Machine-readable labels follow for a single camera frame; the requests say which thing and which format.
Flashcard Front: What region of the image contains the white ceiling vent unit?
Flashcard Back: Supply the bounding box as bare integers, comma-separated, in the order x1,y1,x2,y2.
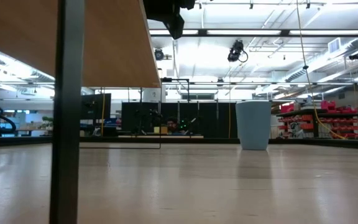
328,37,342,54

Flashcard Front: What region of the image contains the long yellow hanging cable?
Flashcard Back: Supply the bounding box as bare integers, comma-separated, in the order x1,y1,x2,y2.
295,0,347,140

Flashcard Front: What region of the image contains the green potted plant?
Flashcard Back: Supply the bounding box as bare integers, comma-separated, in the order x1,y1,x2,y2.
40,116,55,130

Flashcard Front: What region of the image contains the light blue plastic cup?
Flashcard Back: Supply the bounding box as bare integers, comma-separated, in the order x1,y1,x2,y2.
235,100,272,151

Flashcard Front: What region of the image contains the wooden shelf board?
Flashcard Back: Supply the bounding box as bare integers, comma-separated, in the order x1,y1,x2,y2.
0,0,163,224

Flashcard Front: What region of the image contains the person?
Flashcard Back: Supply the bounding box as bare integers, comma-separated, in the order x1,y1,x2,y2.
166,116,180,135

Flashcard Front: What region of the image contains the storage rack with red bins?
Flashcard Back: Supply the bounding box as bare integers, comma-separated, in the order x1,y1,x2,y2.
275,100,358,140

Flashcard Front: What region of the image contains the black ceiling cord reel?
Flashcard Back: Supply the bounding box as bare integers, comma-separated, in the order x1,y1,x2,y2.
227,39,249,63

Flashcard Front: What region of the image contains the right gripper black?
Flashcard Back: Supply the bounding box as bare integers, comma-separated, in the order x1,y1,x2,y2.
144,0,196,40

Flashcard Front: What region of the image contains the black background stand frame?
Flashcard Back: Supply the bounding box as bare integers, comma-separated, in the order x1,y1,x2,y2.
161,77,190,103

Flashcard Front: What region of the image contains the black computer monitor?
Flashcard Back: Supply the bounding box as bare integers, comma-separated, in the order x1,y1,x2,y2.
80,93,112,121

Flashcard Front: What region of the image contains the black aluminium frame rail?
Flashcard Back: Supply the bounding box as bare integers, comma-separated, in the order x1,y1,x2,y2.
0,135,358,151

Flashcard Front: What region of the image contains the black partition wall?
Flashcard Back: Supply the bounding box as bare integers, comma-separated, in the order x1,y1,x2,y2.
121,101,238,139

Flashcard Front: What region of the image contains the black overhead frame beam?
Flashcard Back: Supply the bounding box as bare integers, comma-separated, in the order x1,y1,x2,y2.
149,28,358,37

